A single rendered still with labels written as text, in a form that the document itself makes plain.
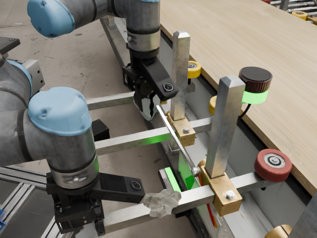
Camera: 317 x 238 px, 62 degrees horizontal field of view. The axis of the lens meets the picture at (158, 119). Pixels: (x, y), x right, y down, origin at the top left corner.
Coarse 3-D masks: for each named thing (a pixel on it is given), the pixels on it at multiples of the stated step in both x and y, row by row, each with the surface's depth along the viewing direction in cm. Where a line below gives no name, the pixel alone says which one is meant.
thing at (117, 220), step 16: (240, 176) 65; (256, 176) 65; (192, 192) 61; (208, 192) 61; (240, 192) 64; (128, 208) 58; (144, 208) 58; (176, 208) 59; (112, 224) 55; (128, 224) 57
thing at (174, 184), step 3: (168, 168) 87; (168, 171) 86; (171, 171) 86; (168, 174) 85; (171, 174) 85; (168, 177) 84; (171, 177) 84; (174, 177) 84; (171, 180) 83; (174, 180) 83; (171, 183) 82; (174, 183) 82; (174, 186) 81; (177, 186) 81; (174, 189) 80; (177, 189) 80; (180, 192) 80
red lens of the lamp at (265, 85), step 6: (240, 72) 50; (240, 78) 49; (246, 78) 48; (270, 78) 48; (246, 84) 48; (252, 84) 47; (258, 84) 47; (264, 84) 47; (246, 90) 49; (252, 90) 48; (258, 90) 48; (264, 90) 48
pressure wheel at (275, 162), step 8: (264, 152) 64; (272, 152) 64; (280, 152) 64; (256, 160) 63; (264, 160) 62; (272, 160) 62; (280, 160) 63; (288, 160) 62; (256, 168) 63; (264, 168) 61; (272, 168) 60; (280, 168) 60; (288, 168) 60; (264, 176) 62; (272, 176) 60; (280, 176) 60
